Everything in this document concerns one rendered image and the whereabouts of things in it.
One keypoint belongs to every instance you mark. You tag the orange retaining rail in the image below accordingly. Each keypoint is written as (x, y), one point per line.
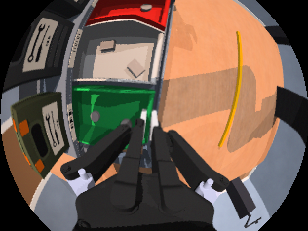
(238, 86)

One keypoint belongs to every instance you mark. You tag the green bin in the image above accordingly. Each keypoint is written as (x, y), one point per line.
(114, 103)

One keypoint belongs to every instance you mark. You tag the red open bin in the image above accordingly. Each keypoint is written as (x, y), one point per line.
(106, 10)

